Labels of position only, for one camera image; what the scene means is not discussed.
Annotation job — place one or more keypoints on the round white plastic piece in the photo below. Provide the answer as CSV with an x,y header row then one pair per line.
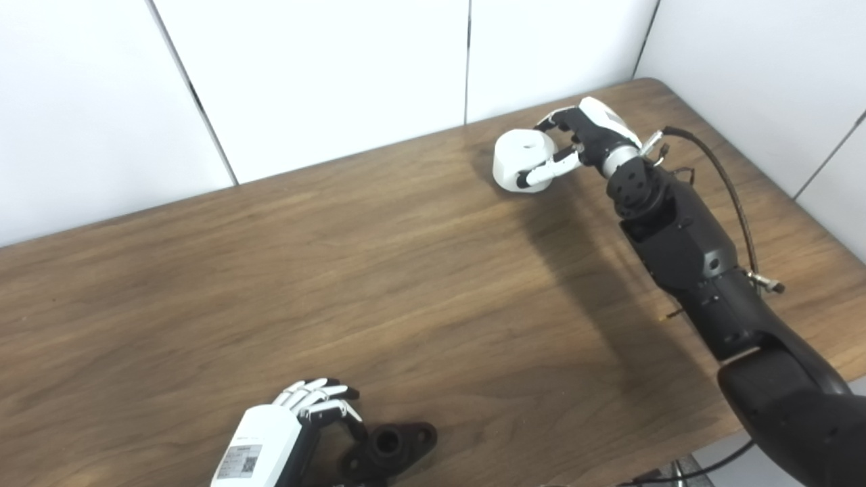
x,y
517,159

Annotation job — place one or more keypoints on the black flanged holder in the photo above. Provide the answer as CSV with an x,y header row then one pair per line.
x,y
399,443

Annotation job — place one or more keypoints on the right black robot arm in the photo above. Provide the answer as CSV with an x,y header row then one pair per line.
x,y
690,250

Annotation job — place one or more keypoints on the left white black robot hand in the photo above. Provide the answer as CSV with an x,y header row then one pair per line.
x,y
264,446

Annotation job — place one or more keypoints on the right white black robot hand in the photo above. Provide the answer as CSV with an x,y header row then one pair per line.
x,y
599,135

